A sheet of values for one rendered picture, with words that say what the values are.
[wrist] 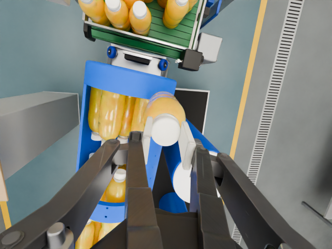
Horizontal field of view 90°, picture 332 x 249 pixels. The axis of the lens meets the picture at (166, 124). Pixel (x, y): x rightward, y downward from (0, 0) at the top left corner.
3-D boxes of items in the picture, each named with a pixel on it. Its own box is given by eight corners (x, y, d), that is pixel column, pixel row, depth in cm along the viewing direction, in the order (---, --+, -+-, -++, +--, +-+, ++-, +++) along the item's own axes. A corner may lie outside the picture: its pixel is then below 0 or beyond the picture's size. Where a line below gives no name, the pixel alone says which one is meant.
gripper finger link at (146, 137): (146, 165, 16) (139, 165, 16) (150, 137, 23) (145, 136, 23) (150, 138, 15) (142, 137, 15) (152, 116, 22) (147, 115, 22)
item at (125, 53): (125, 60, 68) (121, 57, 56) (126, 54, 67) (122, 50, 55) (149, 66, 70) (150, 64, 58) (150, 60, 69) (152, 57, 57)
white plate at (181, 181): (183, 212, 80) (182, 210, 81) (236, 192, 81) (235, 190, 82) (164, 165, 71) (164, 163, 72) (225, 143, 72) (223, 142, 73)
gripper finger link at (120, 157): (138, 168, 14) (102, 164, 14) (143, 143, 19) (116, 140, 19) (140, 153, 14) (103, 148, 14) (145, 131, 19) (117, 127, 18)
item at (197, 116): (146, 210, 203) (146, 221, 189) (153, 85, 162) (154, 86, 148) (187, 209, 211) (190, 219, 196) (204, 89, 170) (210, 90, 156)
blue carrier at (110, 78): (74, 241, 84) (56, 318, 58) (92, 61, 62) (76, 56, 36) (131, 235, 93) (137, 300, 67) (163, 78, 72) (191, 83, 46)
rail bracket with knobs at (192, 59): (172, 67, 74) (177, 65, 64) (176, 50, 72) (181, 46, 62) (193, 72, 75) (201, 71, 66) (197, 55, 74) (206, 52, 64)
